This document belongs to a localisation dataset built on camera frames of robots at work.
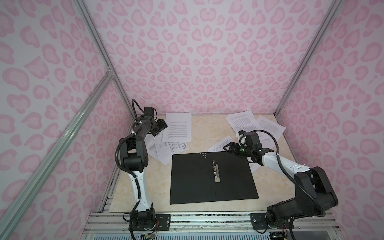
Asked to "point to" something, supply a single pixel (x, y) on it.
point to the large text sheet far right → (244, 121)
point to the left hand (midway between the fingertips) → (164, 125)
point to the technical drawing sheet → (165, 148)
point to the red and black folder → (203, 177)
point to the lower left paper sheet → (152, 149)
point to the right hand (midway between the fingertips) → (228, 147)
